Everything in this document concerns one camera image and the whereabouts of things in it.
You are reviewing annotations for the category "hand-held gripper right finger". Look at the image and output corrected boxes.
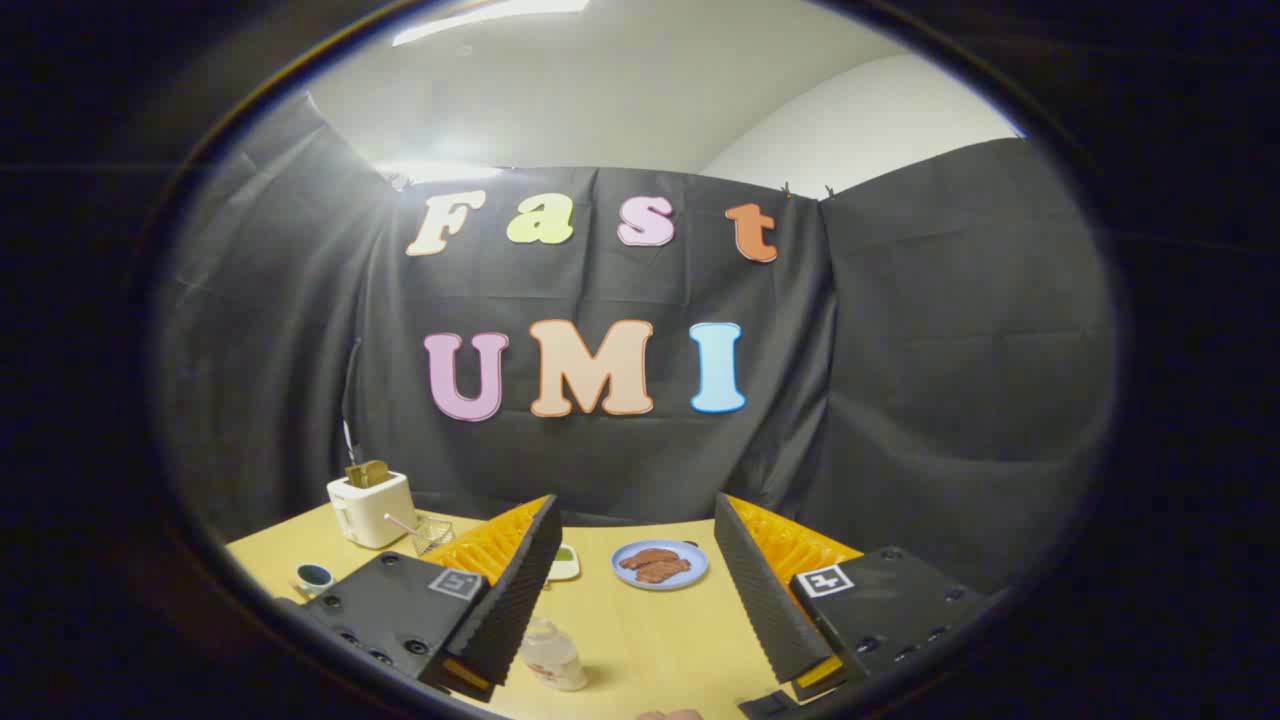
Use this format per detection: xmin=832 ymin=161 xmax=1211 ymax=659
xmin=713 ymin=492 xmax=991 ymax=701

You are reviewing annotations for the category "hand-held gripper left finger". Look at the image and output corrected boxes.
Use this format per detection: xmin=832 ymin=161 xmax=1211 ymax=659
xmin=300 ymin=493 xmax=564 ymax=703

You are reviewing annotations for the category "clear plastic juice bottle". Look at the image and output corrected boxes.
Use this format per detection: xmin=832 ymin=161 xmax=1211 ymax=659
xmin=520 ymin=618 xmax=589 ymax=693

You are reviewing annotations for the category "blue plate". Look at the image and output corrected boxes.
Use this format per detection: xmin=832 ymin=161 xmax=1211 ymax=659
xmin=611 ymin=540 xmax=710 ymax=591

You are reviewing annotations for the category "wooden table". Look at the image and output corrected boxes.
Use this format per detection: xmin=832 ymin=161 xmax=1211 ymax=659
xmin=225 ymin=500 xmax=871 ymax=720

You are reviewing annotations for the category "white toaster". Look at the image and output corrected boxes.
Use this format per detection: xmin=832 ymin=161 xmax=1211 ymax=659
xmin=327 ymin=470 xmax=418 ymax=550

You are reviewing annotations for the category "black backdrop cloth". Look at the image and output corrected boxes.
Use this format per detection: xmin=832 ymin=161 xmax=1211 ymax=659
xmin=160 ymin=92 xmax=1116 ymax=593

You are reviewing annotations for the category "ceiling light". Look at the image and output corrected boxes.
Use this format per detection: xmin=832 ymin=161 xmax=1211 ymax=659
xmin=392 ymin=0 xmax=591 ymax=47

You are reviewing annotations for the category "small wire basket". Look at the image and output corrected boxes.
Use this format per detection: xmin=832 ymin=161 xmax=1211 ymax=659
xmin=384 ymin=513 xmax=456 ymax=557

